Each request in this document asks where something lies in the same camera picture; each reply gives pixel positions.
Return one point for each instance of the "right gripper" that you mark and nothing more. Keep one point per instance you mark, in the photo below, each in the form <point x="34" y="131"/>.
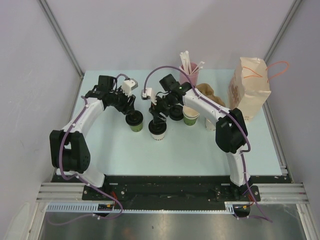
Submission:
<point x="158" y="118"/>

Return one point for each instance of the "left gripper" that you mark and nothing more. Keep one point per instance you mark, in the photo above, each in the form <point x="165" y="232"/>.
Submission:
<point x="124" y="108"/>

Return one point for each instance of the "black coffee cup lid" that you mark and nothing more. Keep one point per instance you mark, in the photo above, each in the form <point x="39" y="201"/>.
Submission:
<point x="134" y="119"/>

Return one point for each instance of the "brown paper takeout bag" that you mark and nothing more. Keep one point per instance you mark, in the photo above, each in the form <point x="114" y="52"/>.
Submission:
<point x="249" y="87"/>

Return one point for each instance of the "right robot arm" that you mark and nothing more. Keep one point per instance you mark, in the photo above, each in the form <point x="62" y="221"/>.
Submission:
<point x="231" y="134"/>

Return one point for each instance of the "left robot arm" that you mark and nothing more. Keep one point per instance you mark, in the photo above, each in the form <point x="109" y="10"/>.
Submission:
<point x="69" y="151"/>

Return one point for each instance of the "stack of black lids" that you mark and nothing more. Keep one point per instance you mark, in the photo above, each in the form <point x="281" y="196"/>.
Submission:
<point x="176" y="113"/>

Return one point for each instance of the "pink straw holder cup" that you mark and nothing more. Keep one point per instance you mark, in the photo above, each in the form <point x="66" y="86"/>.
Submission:
<point x="183" y="76"/>

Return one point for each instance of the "brown cardboard cup carrier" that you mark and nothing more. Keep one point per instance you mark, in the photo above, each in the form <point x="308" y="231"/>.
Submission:
<point x="208" y="91"/>

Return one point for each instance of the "white wrapped straws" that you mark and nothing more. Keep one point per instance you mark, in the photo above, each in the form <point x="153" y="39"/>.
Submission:
<point x="187" y="65"/>

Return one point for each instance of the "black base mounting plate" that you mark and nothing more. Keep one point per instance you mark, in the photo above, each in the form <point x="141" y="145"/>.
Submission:
<point x="214" y="188"/>

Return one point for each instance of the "white cable duct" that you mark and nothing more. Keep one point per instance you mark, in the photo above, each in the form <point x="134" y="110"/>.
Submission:
<point x="135" y="207"/>

